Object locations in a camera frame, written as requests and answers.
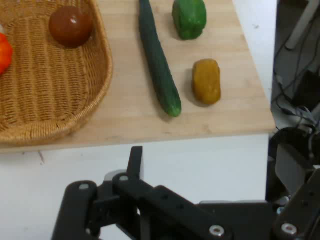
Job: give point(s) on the woven wicker basket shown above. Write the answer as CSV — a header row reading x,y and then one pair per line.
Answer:
x,y
50,100

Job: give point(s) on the black power adapter box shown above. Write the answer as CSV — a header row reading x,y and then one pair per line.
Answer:
x,y
307,90

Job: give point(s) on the orange pumpkin toy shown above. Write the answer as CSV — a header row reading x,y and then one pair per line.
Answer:
x,y
4,53

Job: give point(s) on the brown-red tomato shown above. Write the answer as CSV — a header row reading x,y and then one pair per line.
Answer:
x,y
71,26

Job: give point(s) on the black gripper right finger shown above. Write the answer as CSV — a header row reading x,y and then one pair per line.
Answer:
x,y
302,215

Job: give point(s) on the grey metal bar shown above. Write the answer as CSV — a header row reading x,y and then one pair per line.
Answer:
x,y
301,25

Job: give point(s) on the black and grey device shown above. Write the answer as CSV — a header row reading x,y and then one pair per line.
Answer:
x,y
290,160

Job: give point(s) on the wooden cutting board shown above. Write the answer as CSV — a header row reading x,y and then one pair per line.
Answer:
x,y
225,120

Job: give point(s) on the green bell pepper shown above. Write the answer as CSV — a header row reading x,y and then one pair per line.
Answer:
x,y
190,18

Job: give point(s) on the long dark green cucumber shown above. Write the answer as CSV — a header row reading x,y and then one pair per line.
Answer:
x,y
157,62

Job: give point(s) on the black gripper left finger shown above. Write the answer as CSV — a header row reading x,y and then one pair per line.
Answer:
x,y
150,200

